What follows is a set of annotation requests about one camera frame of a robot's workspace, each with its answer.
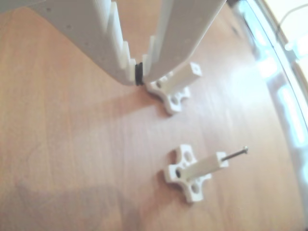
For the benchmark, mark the white cross-base post stand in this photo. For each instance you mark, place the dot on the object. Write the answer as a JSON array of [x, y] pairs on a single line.
[[202, 166], [190, 74]]

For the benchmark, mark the small metal screw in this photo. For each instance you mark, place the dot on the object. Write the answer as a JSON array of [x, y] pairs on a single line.
[[234, 155]]

